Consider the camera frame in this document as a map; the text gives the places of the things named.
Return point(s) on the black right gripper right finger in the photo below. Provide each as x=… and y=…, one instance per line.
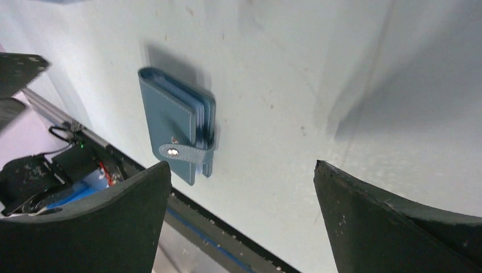
x=373, y=230

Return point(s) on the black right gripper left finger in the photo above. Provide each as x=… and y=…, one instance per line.
x=113, y=230

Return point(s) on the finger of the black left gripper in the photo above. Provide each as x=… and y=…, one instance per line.
x=11, y=109
x=18, y=70

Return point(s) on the blue leather card holder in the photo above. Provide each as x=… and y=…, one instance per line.
x=181, y=123

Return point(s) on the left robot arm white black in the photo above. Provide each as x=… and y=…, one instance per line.
x=27, y=183

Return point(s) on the blue plastic bin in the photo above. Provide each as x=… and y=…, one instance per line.
x=90, y=184

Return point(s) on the aluminium front frame rail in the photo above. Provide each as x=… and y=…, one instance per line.
x=60, y=113

